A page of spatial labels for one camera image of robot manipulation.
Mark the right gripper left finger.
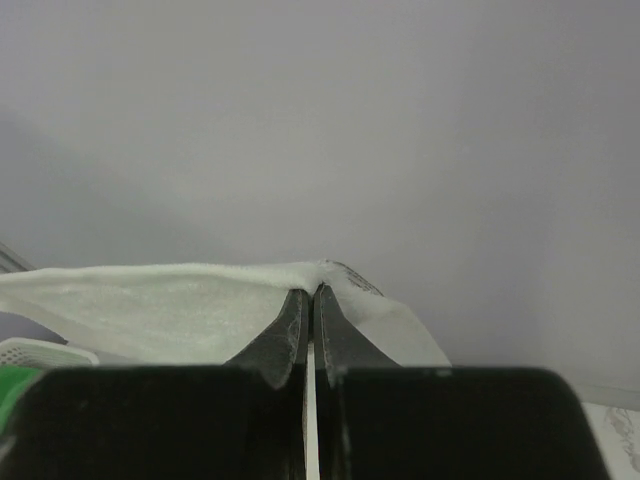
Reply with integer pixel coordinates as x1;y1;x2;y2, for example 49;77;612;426
1;290;309;479

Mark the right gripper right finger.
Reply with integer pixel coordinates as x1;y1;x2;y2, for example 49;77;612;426
312;286;609;479

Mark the green towel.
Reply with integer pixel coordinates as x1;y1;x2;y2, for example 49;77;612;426
0;365;42;433

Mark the white towel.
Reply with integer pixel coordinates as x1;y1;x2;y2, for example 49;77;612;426
1;261;449;366

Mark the white perforated basket left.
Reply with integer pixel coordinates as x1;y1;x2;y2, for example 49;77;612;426
1;337;100;369

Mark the left aluminium frame post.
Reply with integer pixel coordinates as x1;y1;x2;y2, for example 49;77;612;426
0;243;34;273

